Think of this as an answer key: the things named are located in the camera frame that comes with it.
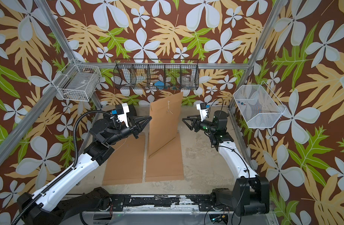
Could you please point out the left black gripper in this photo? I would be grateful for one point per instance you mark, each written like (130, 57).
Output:
(134, 126)

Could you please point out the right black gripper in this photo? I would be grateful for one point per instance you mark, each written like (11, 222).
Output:
(196, 126)

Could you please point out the brown file bag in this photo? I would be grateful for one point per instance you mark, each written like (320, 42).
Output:
(163, 127)
(125, 165)
(166, 164)

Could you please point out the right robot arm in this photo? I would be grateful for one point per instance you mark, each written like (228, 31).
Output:
(250, 194)

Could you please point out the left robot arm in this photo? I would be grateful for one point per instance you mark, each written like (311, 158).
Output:
(46, 205)

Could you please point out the blue object in basket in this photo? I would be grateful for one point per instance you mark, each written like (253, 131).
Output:
(159, 85)

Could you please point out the white mesh basket right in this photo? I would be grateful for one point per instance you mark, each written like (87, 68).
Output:
(259, 105)

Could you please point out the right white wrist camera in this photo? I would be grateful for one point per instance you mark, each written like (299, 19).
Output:
(203, 109)

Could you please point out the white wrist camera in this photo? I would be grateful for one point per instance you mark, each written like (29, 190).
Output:
(203, 109)
(121, 112)

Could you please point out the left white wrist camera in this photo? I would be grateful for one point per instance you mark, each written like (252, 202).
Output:
(121, 112)

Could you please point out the black wire basket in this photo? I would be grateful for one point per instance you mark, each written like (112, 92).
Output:
(176, 74)

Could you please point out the white wire basket left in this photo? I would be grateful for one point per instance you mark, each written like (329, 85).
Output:
(77, 82)

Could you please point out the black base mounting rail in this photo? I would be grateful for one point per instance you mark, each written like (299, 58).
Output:
(120, 202)

